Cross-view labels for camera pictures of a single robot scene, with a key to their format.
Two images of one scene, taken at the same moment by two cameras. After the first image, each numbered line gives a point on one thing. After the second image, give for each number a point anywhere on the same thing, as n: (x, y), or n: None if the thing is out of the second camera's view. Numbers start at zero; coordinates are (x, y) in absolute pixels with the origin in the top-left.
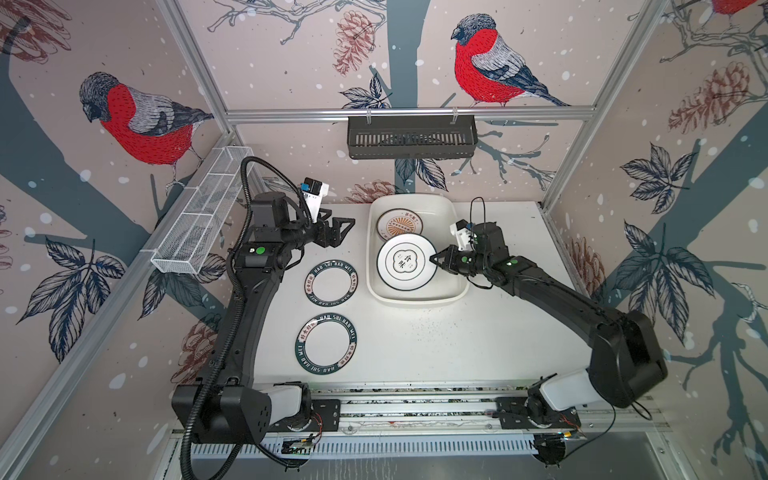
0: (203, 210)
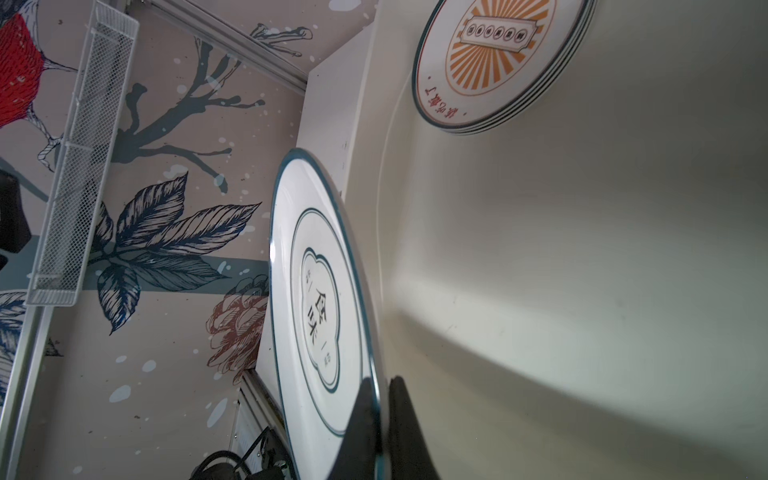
0: (84, 156)
